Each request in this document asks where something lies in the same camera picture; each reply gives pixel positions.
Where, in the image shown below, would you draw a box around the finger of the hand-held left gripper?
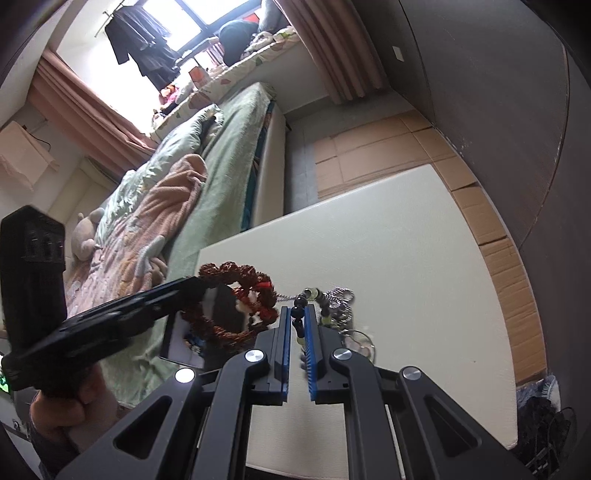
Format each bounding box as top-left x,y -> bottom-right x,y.
65,276 -> 207,371

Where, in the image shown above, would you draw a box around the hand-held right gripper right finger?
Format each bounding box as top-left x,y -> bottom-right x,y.
305,305 -> 533,480

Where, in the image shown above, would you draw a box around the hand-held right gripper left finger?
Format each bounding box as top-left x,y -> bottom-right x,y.
55,306 -> 292,480

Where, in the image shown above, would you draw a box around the dark and green bead bracelet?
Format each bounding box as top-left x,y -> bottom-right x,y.
292,286 -> 335,366

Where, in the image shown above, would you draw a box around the black mirrored jewelry box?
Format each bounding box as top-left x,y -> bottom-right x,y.
159,281 -> 260,371

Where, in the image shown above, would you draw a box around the red-brown bead bracelet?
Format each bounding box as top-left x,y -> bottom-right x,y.
181,261 -> 280,346

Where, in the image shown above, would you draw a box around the person's left forearm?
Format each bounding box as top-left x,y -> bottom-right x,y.
28,415 -> 77,479

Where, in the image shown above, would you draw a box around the person's left hand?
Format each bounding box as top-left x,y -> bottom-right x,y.
30,364 -> 122,457

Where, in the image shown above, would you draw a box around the clear glass bangle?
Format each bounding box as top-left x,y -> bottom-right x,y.
344,329 -> 378,363

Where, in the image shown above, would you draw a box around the beige plush toy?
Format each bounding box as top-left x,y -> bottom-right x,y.
71,207 -> 107,262

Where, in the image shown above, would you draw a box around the pink fleece blanket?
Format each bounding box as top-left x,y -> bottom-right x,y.
68,154 -> 209,306

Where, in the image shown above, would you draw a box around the air conditioner with pink cover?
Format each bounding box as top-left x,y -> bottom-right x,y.
0,121 -> 60,191

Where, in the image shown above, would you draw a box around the green quilt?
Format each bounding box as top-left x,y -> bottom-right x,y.
95,83 -> 278,407

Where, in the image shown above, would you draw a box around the pink curtain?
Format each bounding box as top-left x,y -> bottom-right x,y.
27,48 -> 158,175
272,0 -> 391,105

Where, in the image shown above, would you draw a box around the bed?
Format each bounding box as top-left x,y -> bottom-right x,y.
65,82 -> 291,408

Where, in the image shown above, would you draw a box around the flattened cardboard sheets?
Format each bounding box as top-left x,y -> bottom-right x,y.
313,111 -> 549,385

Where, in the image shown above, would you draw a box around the striped cloth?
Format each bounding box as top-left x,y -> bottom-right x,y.
516,376 -> 560,408

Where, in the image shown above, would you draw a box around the black electric fan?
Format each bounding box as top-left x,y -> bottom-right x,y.
521,397 -> 579,477

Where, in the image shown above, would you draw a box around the patterned window seat cushion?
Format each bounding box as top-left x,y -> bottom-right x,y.
151,25 -> 302,140

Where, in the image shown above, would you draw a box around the hanging dark clothes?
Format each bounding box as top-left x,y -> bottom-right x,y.
105,6 -> 182,92

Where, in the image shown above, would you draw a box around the dark blue pillow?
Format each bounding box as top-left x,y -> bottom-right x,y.
217,20 -> 262,66

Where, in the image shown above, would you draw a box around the silver chain necklace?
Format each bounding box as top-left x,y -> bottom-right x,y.
324,286 -> 356,331

